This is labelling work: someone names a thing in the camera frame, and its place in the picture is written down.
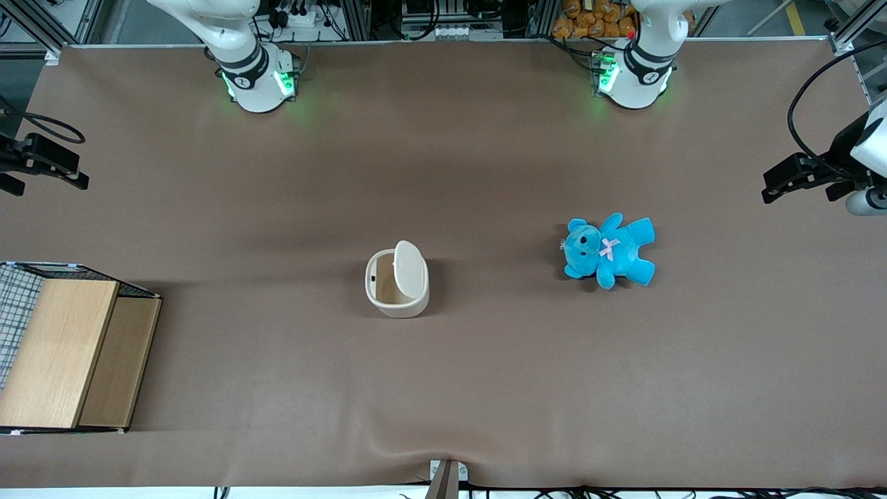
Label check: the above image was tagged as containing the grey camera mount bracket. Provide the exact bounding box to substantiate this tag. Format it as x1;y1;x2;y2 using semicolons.
424;459;470;499

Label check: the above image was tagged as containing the white plastic trash can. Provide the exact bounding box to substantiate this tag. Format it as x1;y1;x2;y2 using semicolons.
364;249;430;319

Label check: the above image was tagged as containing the white trash can lid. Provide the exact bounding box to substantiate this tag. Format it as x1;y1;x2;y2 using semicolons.
393;240;425;301

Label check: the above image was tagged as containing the black wire rack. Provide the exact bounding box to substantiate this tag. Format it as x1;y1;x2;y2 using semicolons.
0;261;164;436

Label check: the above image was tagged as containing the light wooden board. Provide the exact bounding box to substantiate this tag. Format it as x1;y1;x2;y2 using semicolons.
0;279;121;430

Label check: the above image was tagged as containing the white power strip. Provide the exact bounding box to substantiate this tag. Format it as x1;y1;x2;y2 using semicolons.
274;0;328;30

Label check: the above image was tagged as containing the brown table cover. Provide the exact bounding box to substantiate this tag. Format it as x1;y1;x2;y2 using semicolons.
0;40;887;490

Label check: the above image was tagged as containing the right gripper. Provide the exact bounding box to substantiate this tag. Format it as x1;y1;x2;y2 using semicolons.
0;130;90;198

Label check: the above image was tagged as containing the dark wooden board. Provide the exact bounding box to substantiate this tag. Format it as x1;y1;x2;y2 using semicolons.
78;297;162;429

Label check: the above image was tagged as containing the aluminium frame post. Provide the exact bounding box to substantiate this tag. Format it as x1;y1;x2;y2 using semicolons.
823;0;887;56
0;0;94;64

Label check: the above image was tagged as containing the orange plush toy heap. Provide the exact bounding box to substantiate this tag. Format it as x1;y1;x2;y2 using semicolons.
552;0;640;40

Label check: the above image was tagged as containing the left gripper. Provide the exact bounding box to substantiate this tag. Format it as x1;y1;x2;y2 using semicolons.
762;100;887;205

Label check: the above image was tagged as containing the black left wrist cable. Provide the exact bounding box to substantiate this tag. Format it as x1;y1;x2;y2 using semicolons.
787;39;887;175

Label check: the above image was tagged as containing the blue teddy bear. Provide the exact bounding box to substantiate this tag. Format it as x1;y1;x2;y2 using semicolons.
560;212;657;291

